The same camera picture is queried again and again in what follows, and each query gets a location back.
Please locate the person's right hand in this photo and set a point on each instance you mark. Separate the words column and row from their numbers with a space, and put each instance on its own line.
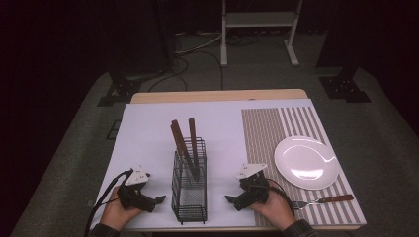
column 275, row 209

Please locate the white round plate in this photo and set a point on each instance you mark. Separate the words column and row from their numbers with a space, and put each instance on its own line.
column 306, row 163

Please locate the black stand base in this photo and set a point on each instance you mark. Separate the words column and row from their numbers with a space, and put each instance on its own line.
column 344, row 88
column 120, row 90

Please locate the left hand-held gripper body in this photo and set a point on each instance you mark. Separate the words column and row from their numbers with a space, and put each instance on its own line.
column 133, row 197

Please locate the dark floor socket plate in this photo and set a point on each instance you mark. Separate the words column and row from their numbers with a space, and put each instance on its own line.
column 113, row 130

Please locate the white table sheet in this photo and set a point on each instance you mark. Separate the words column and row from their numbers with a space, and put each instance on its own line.
column 148, row 138

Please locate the person's left hand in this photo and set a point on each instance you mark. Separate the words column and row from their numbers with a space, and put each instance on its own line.
column 115, row 214

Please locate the white metal stand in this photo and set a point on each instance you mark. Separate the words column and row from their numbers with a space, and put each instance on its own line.
column 258, row 19

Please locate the striped placemat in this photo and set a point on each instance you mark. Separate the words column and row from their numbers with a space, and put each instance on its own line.
column 263, row 131

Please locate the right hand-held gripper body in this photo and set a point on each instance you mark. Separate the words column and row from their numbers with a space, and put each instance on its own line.
column 253, row 192

